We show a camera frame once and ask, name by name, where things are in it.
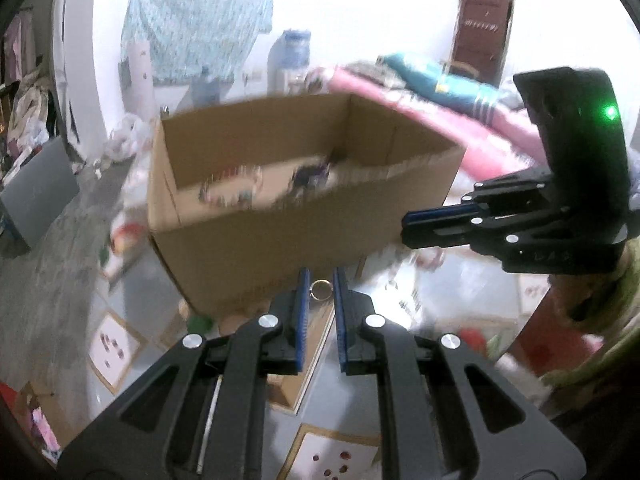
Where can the wooden chair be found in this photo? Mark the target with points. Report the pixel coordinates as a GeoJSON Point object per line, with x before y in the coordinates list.
{"type": "Point", "coordinates": [457, 67]}

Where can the grey board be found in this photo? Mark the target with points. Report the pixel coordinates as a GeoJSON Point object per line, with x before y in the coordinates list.
{"type": "Point", "coordinates": [40, 195]}

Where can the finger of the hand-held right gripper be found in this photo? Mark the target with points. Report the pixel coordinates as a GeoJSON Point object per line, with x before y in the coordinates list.
{"type": "Point", "coordinates": [435, 230]}
{"type": "Point", "coordinates": [515, 187]}

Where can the black smartwatch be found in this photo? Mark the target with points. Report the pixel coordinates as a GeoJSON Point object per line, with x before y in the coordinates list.
{"type": "Point", "coordinates": [312, 177]}

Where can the blue blanket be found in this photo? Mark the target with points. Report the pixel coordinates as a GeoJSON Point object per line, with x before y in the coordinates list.
{"type": "Point", "coordinates": [430, 75]}

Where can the pink blanket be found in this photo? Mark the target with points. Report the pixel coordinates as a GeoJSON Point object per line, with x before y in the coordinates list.
{"type": "Point", "coordinates": [500, 150]}

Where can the teal wall cloth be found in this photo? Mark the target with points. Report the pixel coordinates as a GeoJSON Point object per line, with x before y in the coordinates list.
{"type": "Point", "coordinates": [200, 25]}

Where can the white plastic bag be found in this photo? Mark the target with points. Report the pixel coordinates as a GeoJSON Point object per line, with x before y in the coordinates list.
{"type": "Point", "coordinates": [127, 135]}

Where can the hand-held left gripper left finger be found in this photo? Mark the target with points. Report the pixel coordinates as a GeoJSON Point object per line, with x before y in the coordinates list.
{"type": "Point", "coordinates": [300, 320]}

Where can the brown cardboard box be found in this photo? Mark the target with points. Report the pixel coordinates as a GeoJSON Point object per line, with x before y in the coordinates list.
{"type": "Point", "coordinates": [250, 245]}

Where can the red card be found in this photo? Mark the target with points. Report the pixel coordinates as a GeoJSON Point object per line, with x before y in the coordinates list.
{"type": "Point", "coordinates": [545, 340]}

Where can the brown door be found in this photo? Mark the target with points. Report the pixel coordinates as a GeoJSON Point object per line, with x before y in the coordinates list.
{"type": "Point", "coordinates": [482, 25]}

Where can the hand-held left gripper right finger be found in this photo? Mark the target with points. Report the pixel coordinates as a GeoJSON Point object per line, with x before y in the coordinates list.
{"type": "Point", "coordinates": [340, 320]}

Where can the printed tablecloth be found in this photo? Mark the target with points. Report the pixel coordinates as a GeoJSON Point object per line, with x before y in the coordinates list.
{"type": "Point", "coordinates": [450, 290]}

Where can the person's right forearm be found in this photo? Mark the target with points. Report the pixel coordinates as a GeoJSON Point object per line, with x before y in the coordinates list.
{"type": "Point", "coordinates": [600, 310]}

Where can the pile of clothes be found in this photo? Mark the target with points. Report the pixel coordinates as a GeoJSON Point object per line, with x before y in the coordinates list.
{"type": "Point", "coordinates": [25, 110]}

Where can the white cylinder appliance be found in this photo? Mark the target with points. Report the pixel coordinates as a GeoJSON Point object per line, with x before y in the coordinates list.
{"type": "Point", "coordinates": [137, 80]}

